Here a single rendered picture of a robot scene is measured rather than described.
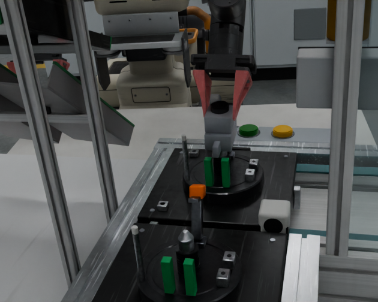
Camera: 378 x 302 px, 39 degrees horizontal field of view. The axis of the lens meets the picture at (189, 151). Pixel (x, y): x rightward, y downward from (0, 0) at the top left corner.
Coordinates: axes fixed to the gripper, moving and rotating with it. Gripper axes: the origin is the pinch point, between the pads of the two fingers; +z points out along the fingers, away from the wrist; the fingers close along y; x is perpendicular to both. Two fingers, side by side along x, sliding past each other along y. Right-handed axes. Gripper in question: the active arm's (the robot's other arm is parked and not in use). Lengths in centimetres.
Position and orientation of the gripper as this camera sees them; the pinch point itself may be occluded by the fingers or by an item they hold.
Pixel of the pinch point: (219, 114)
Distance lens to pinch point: 88.7
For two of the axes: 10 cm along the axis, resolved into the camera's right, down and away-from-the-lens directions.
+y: 9.7, 0.6, -2.3
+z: -0.9, 9.9, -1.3
